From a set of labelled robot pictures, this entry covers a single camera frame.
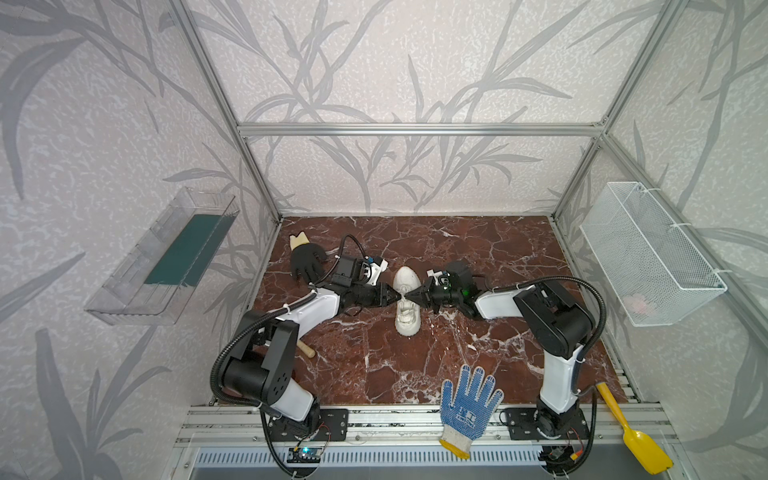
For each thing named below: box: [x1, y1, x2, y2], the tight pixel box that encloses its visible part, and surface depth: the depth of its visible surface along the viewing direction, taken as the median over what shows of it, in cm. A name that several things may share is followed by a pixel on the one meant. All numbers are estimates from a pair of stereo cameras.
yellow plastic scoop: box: [596, 382, 674, 475], surface depth 71 cm
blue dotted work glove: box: [440, 364, 504, 459], surface depth 77 cm
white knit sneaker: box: [393, 266, 422, 337], surface depth 91 cm
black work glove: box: [289, 231, 327, 284], surface depth 107 cm
